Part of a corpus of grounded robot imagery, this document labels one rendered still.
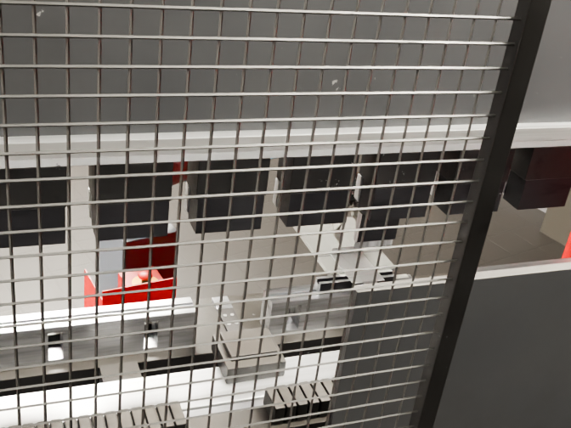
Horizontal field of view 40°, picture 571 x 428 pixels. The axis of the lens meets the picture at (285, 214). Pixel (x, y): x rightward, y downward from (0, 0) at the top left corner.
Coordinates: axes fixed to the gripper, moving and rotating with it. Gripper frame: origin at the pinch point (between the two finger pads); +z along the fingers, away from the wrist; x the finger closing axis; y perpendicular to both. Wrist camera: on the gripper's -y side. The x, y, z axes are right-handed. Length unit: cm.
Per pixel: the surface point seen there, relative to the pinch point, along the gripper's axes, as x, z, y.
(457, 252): -35, 16, 99
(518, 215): 208, -33, -201
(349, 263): -1.3, 6.5, 0.7
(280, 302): -21.8, 14.4, 4.8
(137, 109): -60, -16, 55
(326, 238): -1.9, -1.6, -9.3
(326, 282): -10.1, 10.8, 5.5
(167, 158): -50, -14, 30
